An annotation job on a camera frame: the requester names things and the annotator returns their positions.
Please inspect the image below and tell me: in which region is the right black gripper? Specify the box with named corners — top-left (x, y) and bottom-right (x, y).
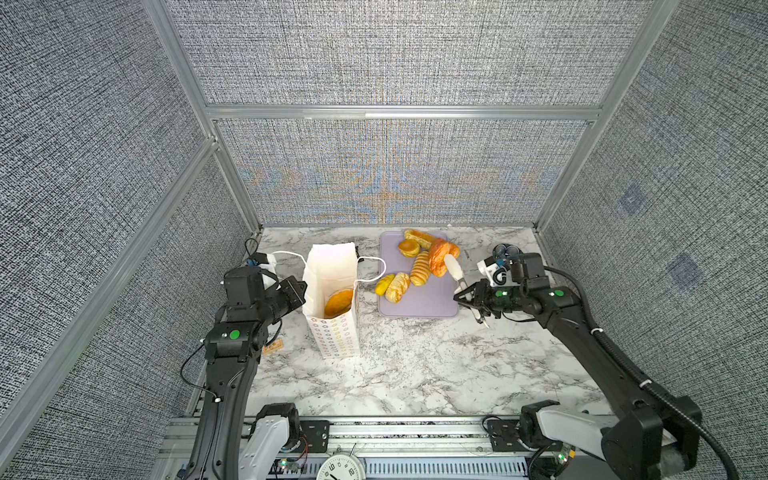
top-left (453, 278), bottom-right (527, 317)

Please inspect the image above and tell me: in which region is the reddish brown croissant pastry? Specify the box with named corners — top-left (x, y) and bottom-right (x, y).
top-left (428, 238), bottom-right (460, 278)

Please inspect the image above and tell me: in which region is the sesame oval bread roll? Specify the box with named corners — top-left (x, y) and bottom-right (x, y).
top-left (323, 288), bottom-right (355, 319)

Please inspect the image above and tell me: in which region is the white patterned paper bag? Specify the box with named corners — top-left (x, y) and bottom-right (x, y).
top-left (291, 242), bottom-right (380, 359)

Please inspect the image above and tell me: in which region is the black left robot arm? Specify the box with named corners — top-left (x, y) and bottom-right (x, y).
top-left (184, 266), bottom-right (307, 479)

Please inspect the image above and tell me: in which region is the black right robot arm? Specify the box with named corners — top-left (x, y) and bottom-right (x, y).
top-left (444, 253), bottom-right (739, 479)

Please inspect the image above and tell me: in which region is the striped twisted bread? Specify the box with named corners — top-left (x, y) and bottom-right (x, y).
top-left (410, 251), bottom-right (431, 286)

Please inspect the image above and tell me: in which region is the long glazed bread stick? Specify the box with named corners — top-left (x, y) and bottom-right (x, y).
top-left (404, 229), bottom-right (436, 250)

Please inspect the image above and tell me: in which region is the pale braided bread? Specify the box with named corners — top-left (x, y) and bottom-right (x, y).
top-left (384, 272), bottom-right (410, 304)

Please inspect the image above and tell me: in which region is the yellow lemon shaped bread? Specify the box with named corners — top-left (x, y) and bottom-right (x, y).
top-left (375, 274), bottom-right (396, 296)

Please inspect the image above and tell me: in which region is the lilac plastic tray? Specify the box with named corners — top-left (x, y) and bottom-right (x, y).
top-left (378, 230), bottom-right (459, 318)

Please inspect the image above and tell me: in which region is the small round bun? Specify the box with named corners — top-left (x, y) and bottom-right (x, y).
top-left (397, 239), bottom-right (421, 258)

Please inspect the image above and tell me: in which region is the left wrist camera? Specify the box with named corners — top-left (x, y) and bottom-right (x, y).
top-left (222, 252), bottom-right (279, 309)

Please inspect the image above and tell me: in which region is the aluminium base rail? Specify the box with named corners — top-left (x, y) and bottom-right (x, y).
top-left (268, 416), bottom-right (534, 479)

